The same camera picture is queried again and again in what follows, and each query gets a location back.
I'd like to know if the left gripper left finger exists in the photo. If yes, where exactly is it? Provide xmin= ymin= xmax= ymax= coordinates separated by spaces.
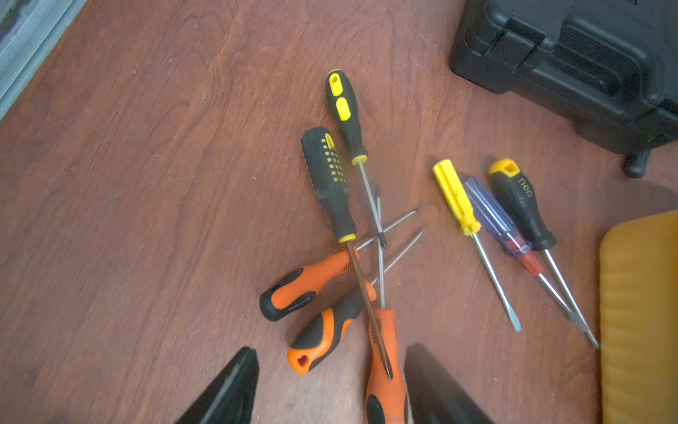
xmin=177 ymin=346 xmax=260 ymax=424

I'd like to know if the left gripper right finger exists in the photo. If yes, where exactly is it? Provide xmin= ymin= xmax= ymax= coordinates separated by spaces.
xmin=404 ymin=344 xmax=494 ymax=423

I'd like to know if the orange screwdriver long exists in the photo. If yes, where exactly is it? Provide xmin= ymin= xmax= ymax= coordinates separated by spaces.
xmin=363 ymin=184 xmax=409 ymax=424

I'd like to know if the blue clear handle screwdriver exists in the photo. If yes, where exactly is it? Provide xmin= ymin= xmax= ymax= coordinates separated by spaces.
xmin=463 ymin=176 xmax=585 ymax=332

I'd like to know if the yellow handle screwdriver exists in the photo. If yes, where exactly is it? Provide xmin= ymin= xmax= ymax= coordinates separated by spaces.
xmin=433 ymin=159 xmax=522 ymax=332

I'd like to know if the black yellow cap screwdriver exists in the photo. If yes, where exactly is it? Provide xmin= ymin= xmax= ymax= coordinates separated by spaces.
xmin=489 ymin=158 xmax=600 ymax=349

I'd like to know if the orange black screwdriver lower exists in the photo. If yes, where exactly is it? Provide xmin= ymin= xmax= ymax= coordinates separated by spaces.
xmin=287 ymin=229 xmax=425 ymax=376

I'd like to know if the orange black screwdriver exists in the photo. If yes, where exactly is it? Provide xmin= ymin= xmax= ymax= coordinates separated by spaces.
xmin=258 ymin=207 xmax=420 ymax=323
xmin=287 ymin=229 xmax=425 ymax=376

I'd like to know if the orange black screwdriver upper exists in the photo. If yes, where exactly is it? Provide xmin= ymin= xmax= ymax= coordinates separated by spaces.
xmin=258 ymin=207 xmax=420 ymax=323

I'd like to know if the yellow storage box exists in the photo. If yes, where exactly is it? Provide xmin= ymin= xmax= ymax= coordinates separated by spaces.
xmin=600 ymin=211 xmax=677 ymax=423

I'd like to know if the black yellow dotted screwdriver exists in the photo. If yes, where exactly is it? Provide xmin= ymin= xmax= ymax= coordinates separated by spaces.
xmin=301 ymin=126 xmax=391 ymax=377

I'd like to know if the black yellow slim screwdriver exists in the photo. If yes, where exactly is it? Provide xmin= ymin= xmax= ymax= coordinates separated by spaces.
xmin=325 ymin=69 xmax=387 ymax=248

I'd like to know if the black plastic tool case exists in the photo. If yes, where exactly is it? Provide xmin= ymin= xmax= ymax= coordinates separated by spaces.
xmin=450 ymin=1 xmax=677 ymax=155

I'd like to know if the green hose nozzle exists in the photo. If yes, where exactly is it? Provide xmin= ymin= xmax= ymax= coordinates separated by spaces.
xmin=623 ymin=150 xmax=652 ymax=178

